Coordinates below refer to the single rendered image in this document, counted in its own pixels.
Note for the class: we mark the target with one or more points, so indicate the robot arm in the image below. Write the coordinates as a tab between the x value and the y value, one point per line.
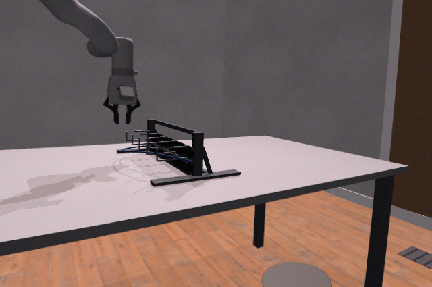
105	42

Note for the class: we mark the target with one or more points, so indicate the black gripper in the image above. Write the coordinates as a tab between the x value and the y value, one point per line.
113	96

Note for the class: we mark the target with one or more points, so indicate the dark grey rack with patch panel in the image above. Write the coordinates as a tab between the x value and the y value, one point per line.
167	146

